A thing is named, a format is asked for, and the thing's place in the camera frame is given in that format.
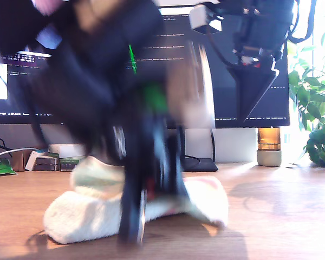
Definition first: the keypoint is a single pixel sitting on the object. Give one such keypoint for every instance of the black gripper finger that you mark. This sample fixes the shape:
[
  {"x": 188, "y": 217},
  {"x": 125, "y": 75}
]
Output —
[
  {"x": 254, "y": 86},
  {"x": 233, "y": 78},
  {"x": 132, "y": 216},
  {"x": 173, "y": 176}
]

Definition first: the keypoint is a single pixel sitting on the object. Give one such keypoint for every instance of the pastel checked fluffy tea towel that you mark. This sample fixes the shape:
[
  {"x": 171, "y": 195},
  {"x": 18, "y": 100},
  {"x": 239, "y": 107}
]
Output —
[{"x": 84, "y": 216}]

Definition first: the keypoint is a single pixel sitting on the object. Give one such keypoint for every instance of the black Huawei monitor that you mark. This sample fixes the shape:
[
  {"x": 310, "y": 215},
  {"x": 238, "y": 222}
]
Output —
[{"x": 222, "y": 108}]

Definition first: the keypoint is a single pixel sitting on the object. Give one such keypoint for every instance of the black monitor stand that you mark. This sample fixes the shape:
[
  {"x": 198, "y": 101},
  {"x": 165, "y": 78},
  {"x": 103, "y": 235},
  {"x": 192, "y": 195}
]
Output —
[{"x": 205, "y": 165}]

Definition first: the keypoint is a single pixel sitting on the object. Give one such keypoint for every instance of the green leafy houseplant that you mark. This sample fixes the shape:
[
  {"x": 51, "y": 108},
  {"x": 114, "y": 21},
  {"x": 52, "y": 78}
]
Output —
[{"x": 314, "y": 103}]

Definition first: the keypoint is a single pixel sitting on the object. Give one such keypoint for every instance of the amber glass lamp grey base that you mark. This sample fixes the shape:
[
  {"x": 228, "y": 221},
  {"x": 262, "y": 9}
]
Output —
[{"x": 269, "y": 159}]

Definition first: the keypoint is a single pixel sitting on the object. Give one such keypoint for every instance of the green and white long box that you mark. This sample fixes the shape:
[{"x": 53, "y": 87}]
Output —
[{"x": 69, "y": 164}]

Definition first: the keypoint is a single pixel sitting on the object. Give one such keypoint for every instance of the dark brown small box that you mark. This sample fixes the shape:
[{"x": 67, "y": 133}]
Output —
[{"x": 46, "y": 163}]

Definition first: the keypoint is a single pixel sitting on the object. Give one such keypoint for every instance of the small white blue box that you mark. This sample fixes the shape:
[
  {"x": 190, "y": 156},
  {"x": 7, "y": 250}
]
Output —
[{"x": 29, "y": 162}]

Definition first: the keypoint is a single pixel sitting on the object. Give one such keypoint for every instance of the brown wooden block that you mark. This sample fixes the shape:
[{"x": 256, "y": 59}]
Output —
[{"x": 19, "y": 159}]

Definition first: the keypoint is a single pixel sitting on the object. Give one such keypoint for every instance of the green plastic packet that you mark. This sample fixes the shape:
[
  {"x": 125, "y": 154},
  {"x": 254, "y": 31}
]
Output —
[{"x": 0, "y": 168}]

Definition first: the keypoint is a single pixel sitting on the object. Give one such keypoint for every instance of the black monitor with terminal windows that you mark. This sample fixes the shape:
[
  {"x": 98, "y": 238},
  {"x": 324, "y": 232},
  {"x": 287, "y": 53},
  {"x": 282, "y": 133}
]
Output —
[{"x": 21, "y": 108}]

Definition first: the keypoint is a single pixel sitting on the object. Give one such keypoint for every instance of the pale grey wrist camera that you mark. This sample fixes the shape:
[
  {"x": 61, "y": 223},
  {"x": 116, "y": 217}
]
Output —
[{"x": 201, "y": 17}]

